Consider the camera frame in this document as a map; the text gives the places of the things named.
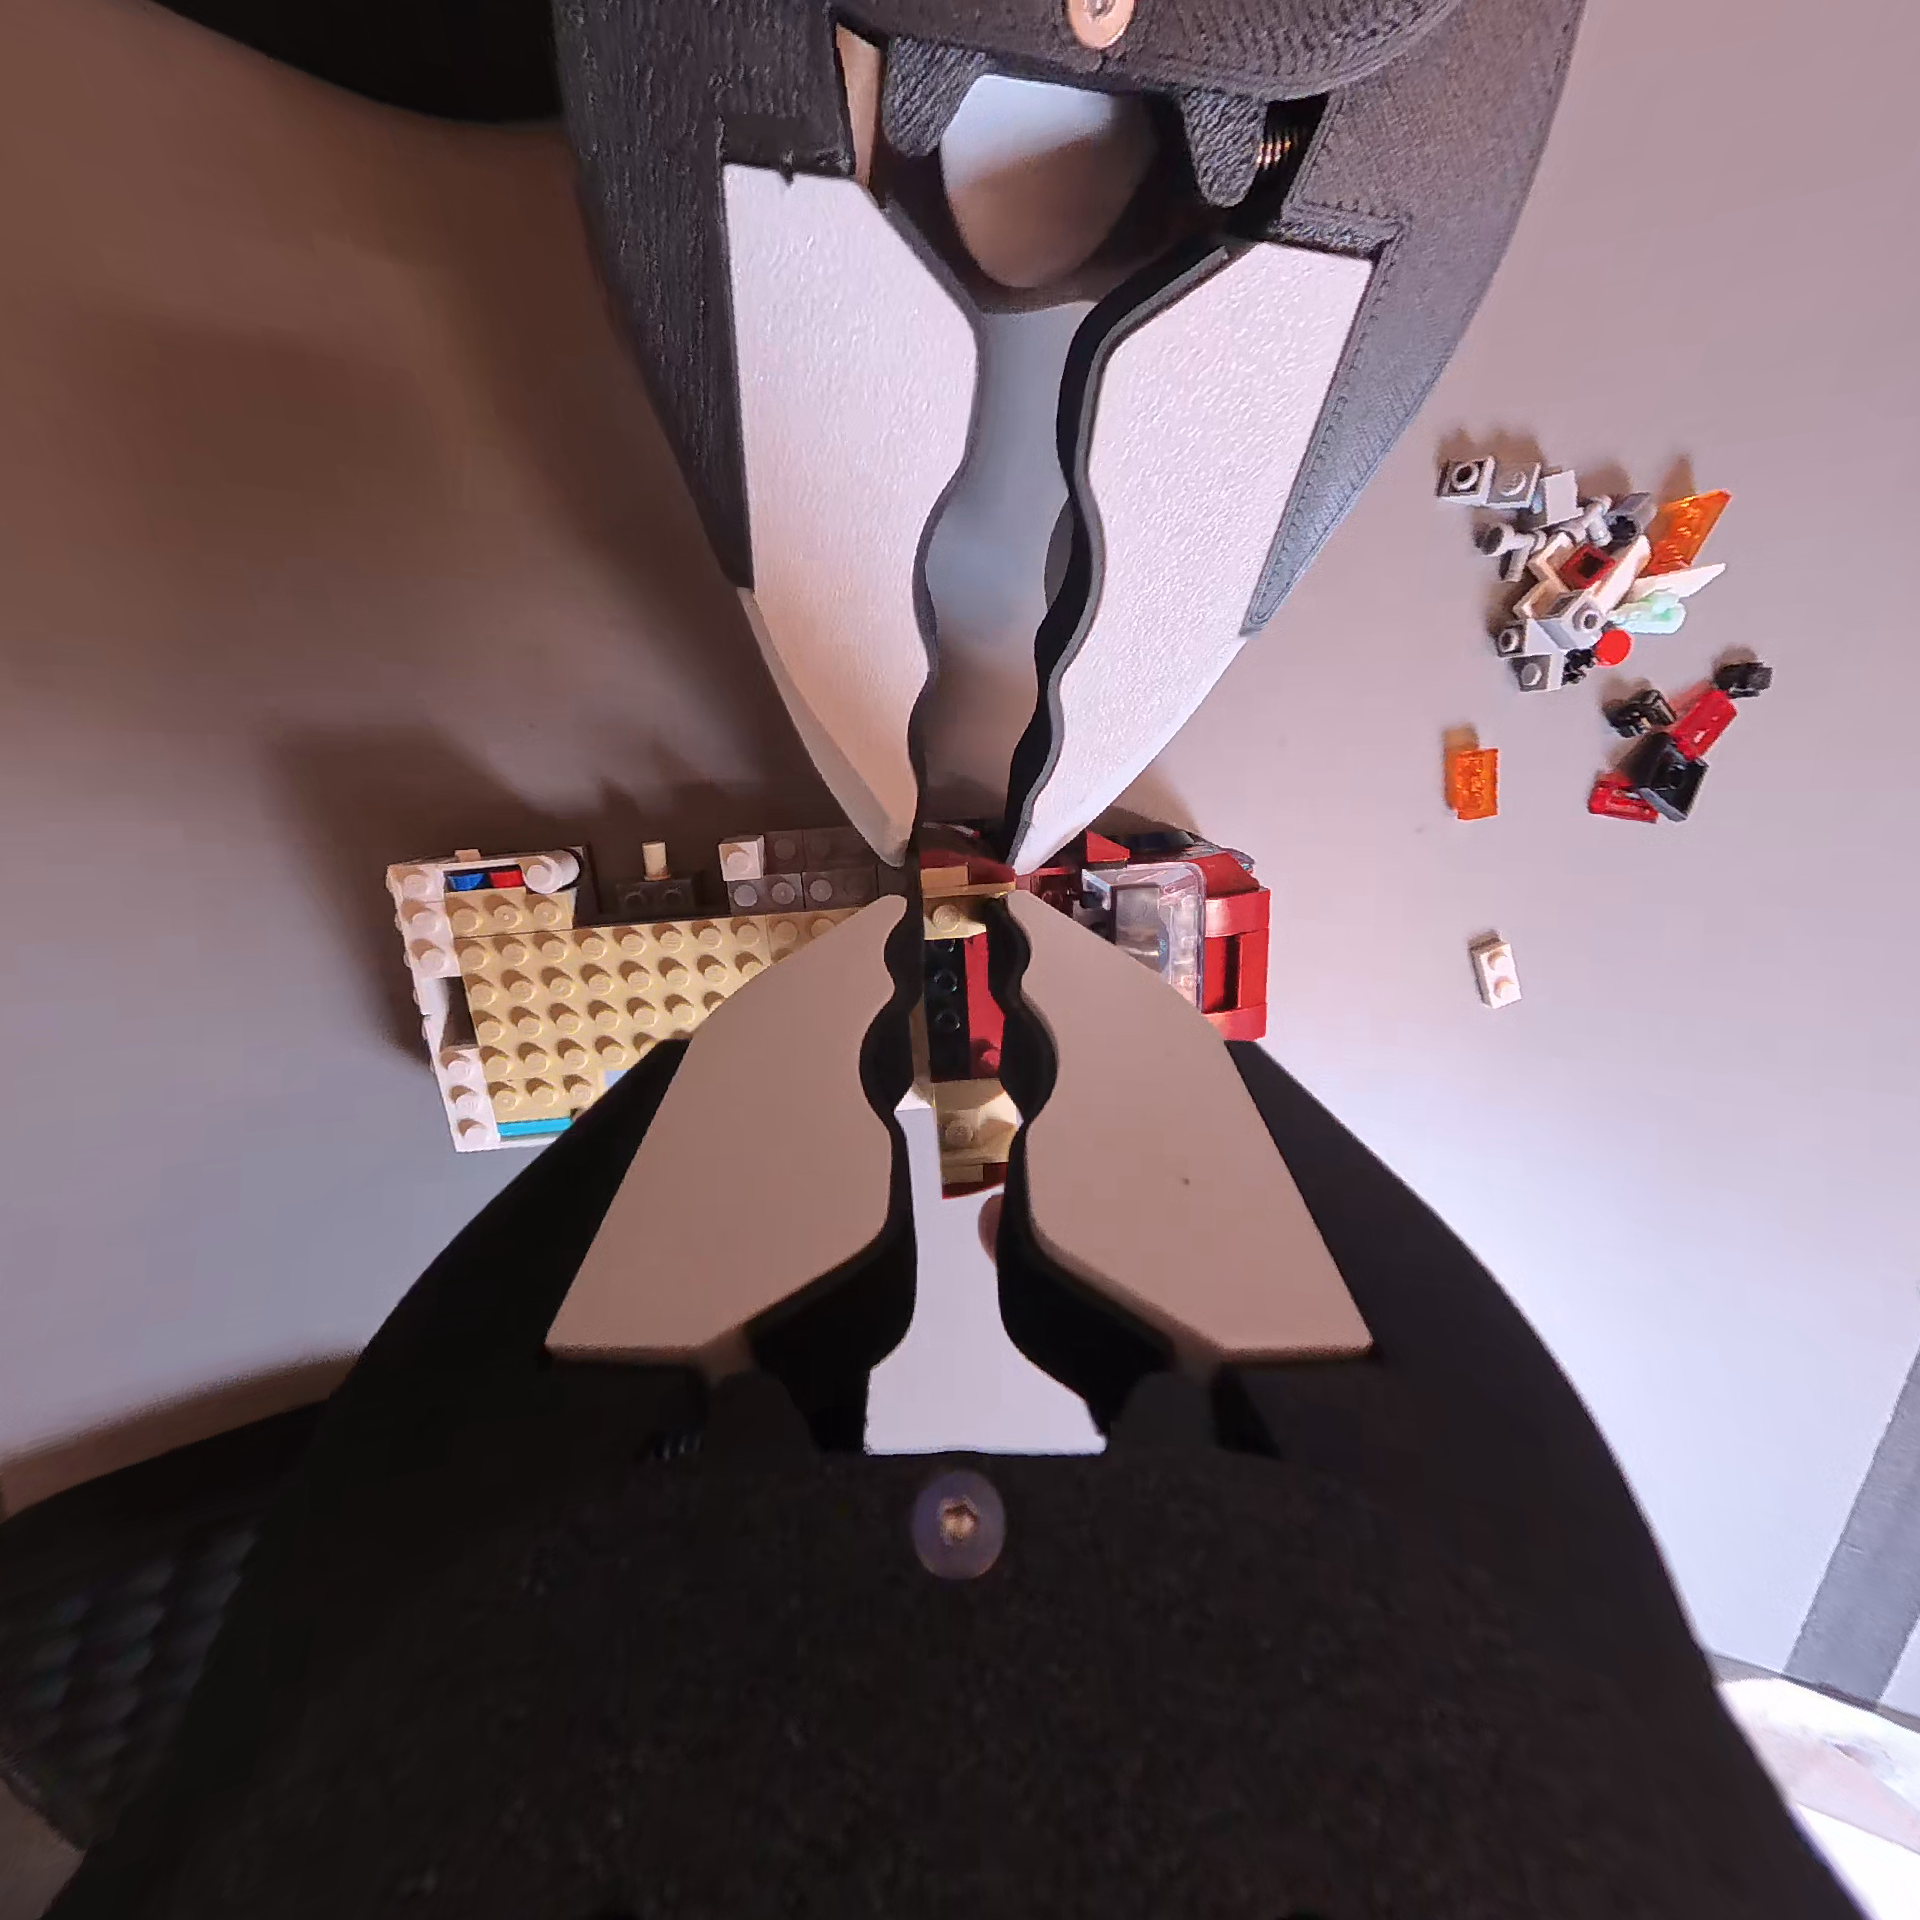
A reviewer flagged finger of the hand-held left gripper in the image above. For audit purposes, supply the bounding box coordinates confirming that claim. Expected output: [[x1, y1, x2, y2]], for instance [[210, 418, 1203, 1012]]
[[1002, 231, 1376, 885], [721, 157, 993, 869]]

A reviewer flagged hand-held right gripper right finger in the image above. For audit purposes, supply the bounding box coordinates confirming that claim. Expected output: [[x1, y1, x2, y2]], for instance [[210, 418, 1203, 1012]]
[[990, 887, 1376, 1374]]

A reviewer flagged toy brick truck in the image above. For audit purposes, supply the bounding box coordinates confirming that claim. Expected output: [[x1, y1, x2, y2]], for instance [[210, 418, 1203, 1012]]
[[386, 813, 1274, 1203]]

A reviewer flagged pile of small loose bricks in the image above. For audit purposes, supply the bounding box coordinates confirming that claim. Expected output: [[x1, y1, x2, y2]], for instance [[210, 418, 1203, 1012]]
[[1439, 451, 1776, 825]]

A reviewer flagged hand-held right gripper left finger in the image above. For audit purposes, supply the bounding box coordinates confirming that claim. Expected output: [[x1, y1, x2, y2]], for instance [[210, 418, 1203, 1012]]
[[545, 887, 925, 1370]]

